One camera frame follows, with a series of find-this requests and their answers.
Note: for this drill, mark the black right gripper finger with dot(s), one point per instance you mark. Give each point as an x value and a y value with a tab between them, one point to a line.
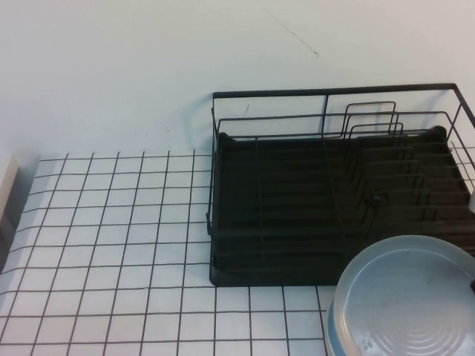
473	285

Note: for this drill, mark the grey round plate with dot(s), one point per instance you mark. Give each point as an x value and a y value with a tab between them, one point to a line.
401	304

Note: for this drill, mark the light blue round plate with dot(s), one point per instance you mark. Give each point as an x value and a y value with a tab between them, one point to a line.
331	333

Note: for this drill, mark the black plastic drain tray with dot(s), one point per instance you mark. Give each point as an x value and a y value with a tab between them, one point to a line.
289	185

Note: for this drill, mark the white black-grid tablecloth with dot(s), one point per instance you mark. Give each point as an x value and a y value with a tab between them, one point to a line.
111	230

